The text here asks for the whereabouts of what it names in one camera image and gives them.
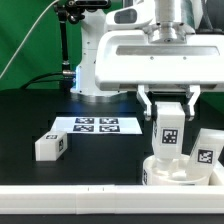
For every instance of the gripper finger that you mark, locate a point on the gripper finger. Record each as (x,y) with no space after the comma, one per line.
(150,109)
(192,94)

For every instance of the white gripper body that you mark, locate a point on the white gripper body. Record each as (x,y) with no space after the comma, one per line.
(127,59)

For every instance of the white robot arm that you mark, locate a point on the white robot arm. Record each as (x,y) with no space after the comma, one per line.
(174,20)

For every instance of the white marker sheet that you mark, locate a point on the white marker sheet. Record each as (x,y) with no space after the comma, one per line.
(97,125)

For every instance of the white L-shaped fence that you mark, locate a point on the white L-shaped fence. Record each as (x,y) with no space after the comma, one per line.
(114,199)

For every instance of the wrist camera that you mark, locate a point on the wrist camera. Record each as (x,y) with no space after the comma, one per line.
(130,18)

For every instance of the black camera stand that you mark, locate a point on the black camera stand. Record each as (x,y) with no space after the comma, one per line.
(67,11)

